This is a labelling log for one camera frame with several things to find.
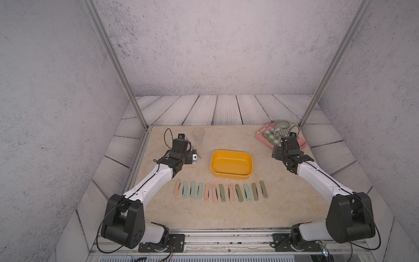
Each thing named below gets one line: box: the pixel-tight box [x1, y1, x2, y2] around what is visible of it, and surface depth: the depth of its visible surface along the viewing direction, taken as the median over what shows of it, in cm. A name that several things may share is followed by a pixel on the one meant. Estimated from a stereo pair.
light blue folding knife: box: [196, 181, 204, 200], surface depth 91 cm
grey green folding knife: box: [234, 183, 244, 202], surface depth 91 cm
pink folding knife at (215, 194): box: [211, 184, 219, 204], surface depth 90 cm
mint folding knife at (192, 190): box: [189, 181, 196, 200], surface depth 91 cm
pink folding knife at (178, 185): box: [173, 178, 182, 196], surface depth 93 cm
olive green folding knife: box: [218, 183, 226, 202], surface depth 91 cm
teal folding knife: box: [243, 183, 252, 202], surface depth 91 cm
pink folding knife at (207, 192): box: [204, 182, 211, 202], surface depth 91 cm
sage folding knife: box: [250, 182, 260, 201], surface depth 91 cm
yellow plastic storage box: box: [210, 149, 254, 180], surface depth 102 cm
